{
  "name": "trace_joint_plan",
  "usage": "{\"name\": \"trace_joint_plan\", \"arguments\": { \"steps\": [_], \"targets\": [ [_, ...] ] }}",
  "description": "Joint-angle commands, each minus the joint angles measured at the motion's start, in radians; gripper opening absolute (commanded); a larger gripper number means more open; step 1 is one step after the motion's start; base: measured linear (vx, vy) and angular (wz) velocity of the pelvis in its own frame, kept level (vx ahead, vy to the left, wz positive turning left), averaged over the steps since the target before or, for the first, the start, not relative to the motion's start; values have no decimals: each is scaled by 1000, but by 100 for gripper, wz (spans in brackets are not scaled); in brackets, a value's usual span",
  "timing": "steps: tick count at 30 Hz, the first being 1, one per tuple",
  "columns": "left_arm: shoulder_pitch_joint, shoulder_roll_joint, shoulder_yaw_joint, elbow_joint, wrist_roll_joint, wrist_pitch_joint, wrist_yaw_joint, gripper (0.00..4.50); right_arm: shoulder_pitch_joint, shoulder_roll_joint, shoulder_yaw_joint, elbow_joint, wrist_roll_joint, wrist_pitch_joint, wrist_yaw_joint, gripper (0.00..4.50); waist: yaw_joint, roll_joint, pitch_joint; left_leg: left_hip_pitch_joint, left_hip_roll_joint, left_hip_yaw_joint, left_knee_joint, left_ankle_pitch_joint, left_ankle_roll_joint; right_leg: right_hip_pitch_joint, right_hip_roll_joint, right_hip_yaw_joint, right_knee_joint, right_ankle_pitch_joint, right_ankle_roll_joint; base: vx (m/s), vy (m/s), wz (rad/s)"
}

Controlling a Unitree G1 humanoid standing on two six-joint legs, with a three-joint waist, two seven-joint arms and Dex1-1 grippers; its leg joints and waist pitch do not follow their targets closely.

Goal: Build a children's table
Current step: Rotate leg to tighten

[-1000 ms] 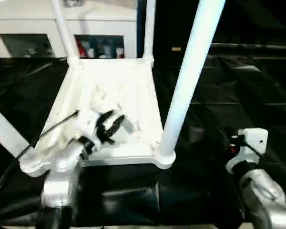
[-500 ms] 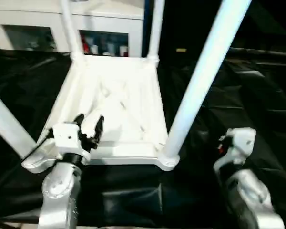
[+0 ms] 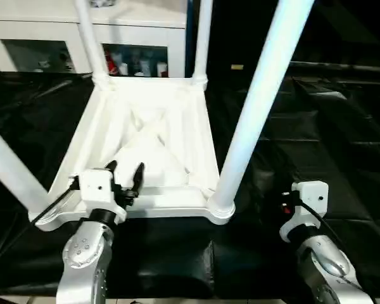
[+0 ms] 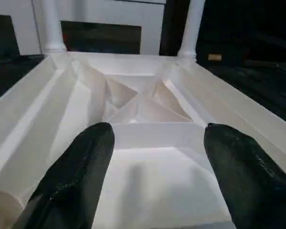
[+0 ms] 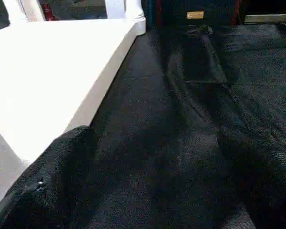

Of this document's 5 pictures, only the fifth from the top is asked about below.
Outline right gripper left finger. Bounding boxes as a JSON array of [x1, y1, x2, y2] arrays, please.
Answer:
[[0, 125, 99, 229]]

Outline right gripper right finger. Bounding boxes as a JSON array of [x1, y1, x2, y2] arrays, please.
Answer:
[[216, 132, 286, 229]]

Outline white plastic table top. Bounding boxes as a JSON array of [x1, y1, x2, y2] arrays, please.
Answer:
[[0, 17, 147, 217]]

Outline white plastic table leg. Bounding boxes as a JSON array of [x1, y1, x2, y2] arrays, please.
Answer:
[[1, 0, 27, 24], [123, 0, 147, 22]]

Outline black glossy mat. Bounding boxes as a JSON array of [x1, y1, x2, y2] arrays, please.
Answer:
[[85, 22, 286, 229]]

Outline red packet in cabinet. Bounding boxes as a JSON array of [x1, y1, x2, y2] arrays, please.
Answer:
[[41, 3, 53, 21]]

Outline white cabinet with glass doors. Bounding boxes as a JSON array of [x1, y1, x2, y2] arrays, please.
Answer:
[[0, 0, 125, 33]]

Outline small gold label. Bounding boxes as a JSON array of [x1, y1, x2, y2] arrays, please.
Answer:
[[186, 10, 205, 20]]

